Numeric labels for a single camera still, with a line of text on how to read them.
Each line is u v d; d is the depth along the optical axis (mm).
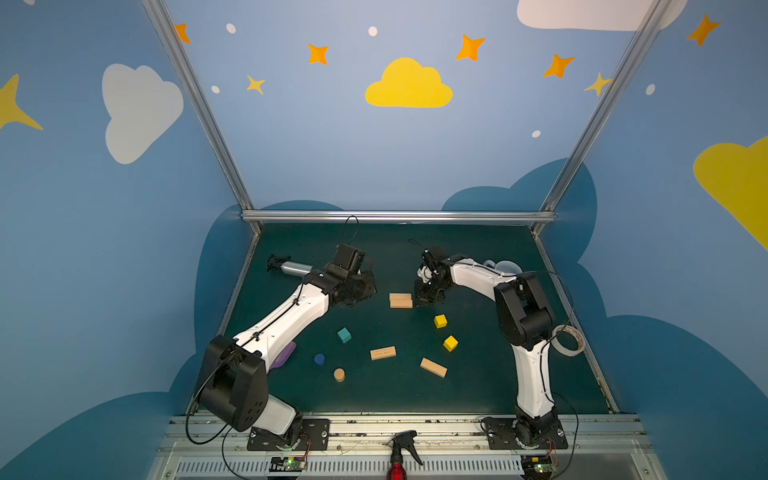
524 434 660
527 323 564
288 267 1040
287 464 707
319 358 862
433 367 852
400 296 1002
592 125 906
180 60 754
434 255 852
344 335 905
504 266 1007
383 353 883
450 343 883
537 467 715
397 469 676
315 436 748
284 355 872
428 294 905
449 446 739
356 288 707
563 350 883
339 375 819
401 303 984
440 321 929
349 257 648
